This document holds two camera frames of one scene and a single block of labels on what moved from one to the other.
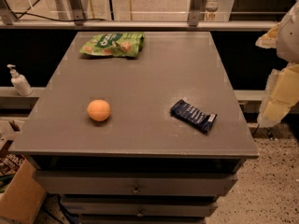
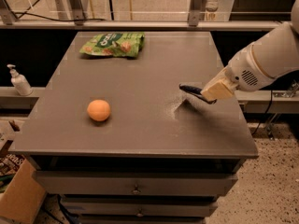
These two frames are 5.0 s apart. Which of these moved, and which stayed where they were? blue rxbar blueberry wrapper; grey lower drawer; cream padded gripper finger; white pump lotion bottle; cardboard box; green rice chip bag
Moved: cream padded gripper finger; blue rxbar blueberry wrapper
Stayed: green rice chip bag; white pump lotion bottle; grey lower drawer; cardboard box
